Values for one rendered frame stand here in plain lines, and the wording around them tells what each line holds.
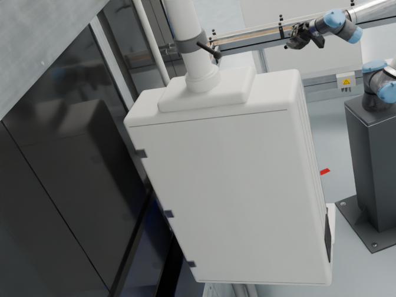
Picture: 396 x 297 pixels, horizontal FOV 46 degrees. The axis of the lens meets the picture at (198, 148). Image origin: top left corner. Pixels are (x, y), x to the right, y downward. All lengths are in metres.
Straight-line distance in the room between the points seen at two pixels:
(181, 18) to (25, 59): 0.39
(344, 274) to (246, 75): 1.69
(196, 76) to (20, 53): 0.45
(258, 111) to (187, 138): 0.23
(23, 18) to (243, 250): 0.98
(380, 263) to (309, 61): 1.84
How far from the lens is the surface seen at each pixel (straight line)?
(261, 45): 3.23
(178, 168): 1.41
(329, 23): 2.05
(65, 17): 1.31
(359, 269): 2.77
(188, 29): 1.21
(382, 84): 2.28
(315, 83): 3.39
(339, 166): 3.40
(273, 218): 1.47
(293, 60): 3.96
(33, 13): 1.21
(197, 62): 1.25
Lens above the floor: 2.16
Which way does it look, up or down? 33 degrees down
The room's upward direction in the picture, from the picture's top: 20 degrees counter-clockwise
